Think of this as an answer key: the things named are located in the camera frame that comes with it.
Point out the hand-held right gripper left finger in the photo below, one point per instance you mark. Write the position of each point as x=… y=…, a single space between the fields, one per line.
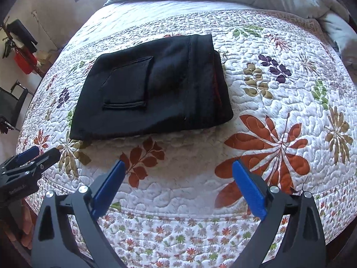
x=108 y=187

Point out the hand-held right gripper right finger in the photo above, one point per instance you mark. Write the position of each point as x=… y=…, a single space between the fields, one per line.
x=248 y=189

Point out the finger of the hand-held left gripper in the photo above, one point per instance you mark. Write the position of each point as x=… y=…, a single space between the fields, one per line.
x=46 y=159
x=26 y=154

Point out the black pants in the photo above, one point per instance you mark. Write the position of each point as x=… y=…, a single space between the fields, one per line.
x=167 y=89

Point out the person's left hand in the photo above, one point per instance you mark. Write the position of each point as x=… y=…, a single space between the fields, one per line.
x=28 y=226

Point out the black mesh chair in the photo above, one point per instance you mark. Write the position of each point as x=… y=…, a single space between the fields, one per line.
x=11 y=103

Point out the floral quilted bedspread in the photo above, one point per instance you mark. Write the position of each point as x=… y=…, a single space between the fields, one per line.
x=195 y=173

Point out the red plastic crate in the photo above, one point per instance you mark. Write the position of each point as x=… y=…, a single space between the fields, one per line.
x=25 y=62

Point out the black bag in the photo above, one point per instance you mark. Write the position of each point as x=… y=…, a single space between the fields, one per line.
x=21 y=35

